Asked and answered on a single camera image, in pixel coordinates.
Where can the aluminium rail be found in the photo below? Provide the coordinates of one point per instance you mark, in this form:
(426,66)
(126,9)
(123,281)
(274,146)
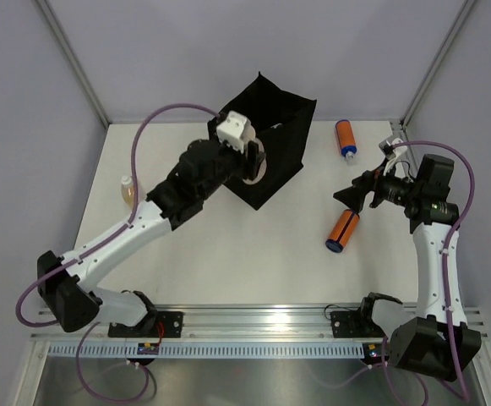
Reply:
(255,323)
(397,133)

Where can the orange tube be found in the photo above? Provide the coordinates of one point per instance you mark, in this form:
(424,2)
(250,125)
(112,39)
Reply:
(342,231)
(345,140)

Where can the amber liquid clear bottle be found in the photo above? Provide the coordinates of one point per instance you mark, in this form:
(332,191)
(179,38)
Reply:
(127,190)

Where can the aluminium front rail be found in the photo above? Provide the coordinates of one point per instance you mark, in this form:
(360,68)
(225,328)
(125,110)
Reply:
(255,323)

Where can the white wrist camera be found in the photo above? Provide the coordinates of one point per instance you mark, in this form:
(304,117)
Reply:
(236,131)
(389,162)

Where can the black canvas bag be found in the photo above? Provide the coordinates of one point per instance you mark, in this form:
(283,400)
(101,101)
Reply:
(265,104)

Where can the left aluminium corner post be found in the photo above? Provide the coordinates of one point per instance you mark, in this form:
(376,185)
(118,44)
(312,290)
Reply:
(61,40)

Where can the right aluminium corner post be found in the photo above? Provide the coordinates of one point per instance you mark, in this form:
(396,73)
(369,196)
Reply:
(456,27)

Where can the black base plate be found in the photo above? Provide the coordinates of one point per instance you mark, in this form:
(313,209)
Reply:
(349,324)
(169,324)

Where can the beige pump bottle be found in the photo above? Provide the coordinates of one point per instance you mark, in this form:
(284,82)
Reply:
(256,158)

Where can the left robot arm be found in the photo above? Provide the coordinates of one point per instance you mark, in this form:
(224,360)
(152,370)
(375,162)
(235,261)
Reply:
(70,282)

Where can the aluminium corner post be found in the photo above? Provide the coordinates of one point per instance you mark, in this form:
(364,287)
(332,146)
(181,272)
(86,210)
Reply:
(456,27)
(61,40)

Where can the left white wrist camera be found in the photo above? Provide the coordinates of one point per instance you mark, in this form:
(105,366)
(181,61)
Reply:
(236,131)

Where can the right side aluminium rail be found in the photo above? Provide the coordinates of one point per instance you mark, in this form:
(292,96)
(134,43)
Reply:
(397,133)

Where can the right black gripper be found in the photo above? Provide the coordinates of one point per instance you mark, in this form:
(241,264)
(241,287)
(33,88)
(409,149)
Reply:
(354,197)

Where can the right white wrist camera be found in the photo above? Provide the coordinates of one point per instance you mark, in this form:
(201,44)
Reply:
(389,162)

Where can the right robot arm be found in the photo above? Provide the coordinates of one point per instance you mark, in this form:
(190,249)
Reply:
(435,340)

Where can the white slotted cable duct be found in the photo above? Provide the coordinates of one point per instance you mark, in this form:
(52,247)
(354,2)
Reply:
(182,350)

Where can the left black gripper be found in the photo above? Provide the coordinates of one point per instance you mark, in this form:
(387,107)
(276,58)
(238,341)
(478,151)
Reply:
(247,169)

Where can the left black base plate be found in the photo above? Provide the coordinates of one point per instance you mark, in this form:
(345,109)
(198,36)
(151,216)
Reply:
(169,324)

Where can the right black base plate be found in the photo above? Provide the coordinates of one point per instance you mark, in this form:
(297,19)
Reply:
(349,324)

